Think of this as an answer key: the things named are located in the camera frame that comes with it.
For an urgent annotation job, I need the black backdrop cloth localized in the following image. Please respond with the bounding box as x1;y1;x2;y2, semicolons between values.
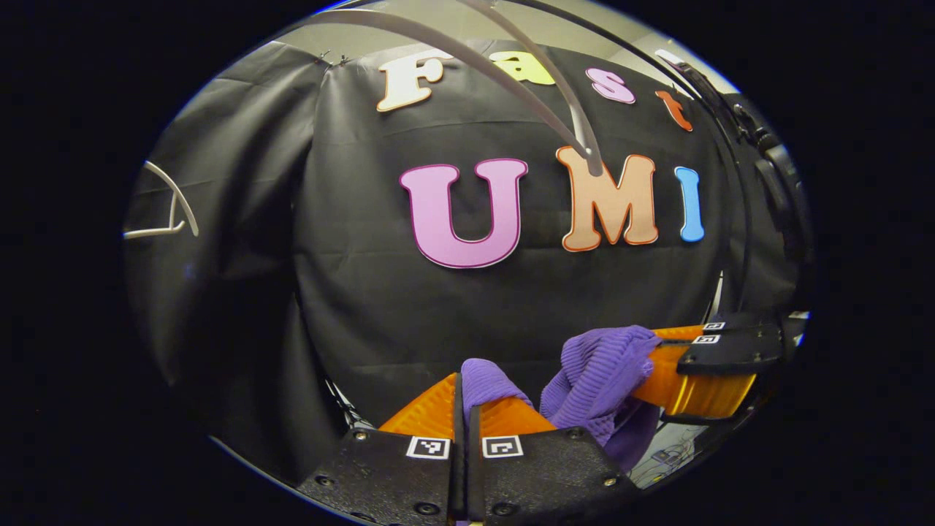
124;37;804;483

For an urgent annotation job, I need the black clothes rack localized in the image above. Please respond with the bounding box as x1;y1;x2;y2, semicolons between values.
511;0;757;315

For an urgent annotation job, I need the white clothes hanger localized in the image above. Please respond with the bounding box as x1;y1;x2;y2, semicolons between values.
292;0;607;178
123;161;200;240

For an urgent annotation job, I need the purple knit garment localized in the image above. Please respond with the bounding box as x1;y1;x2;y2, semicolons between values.
460;325;663;474

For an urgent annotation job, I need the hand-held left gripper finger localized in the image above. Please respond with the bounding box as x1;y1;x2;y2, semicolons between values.
296;373;466;526
467;398;641;526

